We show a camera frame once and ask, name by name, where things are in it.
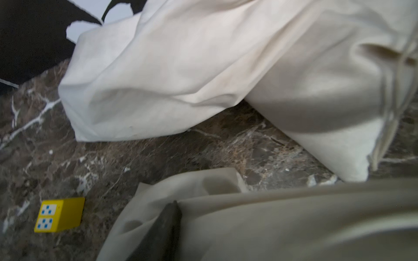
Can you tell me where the cream cloth bag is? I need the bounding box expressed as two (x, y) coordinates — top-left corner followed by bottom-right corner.
(246, 1), (418, 182)
(58, 1), (328, 142)
(98, 168), (418, 261)

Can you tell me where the yellow die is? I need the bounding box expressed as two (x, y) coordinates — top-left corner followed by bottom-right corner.
(34, 197), (85, 233)

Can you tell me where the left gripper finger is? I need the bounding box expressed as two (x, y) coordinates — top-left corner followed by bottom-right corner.
(128, 201), (182, 261)

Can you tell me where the beige bag drawstring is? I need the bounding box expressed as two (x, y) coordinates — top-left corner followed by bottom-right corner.
(368, 26), (418, 172)

